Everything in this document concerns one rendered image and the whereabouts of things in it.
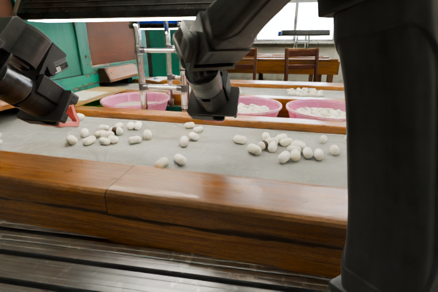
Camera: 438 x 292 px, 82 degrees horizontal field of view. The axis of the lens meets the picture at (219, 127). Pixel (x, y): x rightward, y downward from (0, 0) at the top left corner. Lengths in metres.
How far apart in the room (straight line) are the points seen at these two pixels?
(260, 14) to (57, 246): 0.47
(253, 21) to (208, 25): 0.07
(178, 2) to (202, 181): 0.40
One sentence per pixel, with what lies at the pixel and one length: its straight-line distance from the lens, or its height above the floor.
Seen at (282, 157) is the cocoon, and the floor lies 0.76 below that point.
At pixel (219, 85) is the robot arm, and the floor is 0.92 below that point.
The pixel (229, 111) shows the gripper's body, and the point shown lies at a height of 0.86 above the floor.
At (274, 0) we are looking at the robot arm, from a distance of 0.28.
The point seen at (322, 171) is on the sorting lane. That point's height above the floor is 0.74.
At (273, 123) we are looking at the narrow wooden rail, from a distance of 0.75.
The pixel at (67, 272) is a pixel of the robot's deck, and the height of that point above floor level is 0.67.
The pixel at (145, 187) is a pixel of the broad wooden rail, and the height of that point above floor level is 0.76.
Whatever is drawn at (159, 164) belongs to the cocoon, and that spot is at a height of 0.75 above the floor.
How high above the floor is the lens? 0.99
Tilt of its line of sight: 19 degrees down
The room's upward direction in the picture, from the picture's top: straight up
